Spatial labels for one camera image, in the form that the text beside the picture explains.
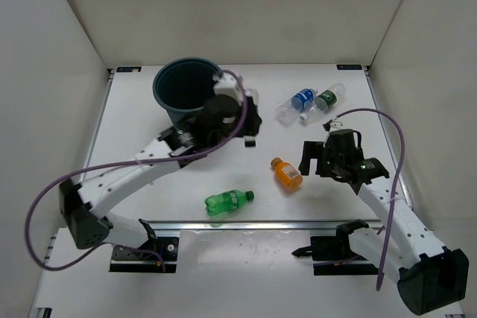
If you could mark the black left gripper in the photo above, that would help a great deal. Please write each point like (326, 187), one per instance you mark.
(253, 121)

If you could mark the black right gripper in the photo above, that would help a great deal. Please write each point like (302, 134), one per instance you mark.
(316, 150)

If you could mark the clear Pepsi bottle black cap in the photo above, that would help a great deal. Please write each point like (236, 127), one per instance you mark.
(252, 123)

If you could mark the orange juice bottle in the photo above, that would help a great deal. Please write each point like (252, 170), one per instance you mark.
(289, 177)

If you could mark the green plastic soda bottle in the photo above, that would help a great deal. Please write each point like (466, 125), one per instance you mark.
(228, 201)

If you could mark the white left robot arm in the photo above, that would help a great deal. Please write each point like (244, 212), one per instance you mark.
(87, 206)

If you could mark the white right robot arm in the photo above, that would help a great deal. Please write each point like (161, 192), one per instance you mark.
(427, 273)

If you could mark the dark teal plastic bin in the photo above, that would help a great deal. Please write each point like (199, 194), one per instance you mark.
(183, 88)

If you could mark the clear bottle blue label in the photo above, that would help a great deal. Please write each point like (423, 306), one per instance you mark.
(289, 111)

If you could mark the clear bottle green label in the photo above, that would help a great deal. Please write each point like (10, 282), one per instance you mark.
(323, 103)

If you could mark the right corner table label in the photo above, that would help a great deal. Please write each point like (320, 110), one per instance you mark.
(349, 67)

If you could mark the corner table label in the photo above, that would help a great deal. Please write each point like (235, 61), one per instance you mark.
(128, 69)
(349, 67)

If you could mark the left corner table label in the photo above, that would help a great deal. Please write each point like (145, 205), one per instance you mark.
(128, 69)

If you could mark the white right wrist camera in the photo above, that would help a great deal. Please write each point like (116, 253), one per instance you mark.
(333, 125)

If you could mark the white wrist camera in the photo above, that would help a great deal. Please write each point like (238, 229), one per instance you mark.
(333, 125)
(226, 84)

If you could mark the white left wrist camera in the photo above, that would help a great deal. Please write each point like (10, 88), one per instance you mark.
(226, 84)

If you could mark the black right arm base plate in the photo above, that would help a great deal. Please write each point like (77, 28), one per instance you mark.
(332, 258)

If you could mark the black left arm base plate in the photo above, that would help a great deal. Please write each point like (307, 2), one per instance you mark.
(164, 261)

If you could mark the aluminium table edge rail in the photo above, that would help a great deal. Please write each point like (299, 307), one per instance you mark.
(242, 225)

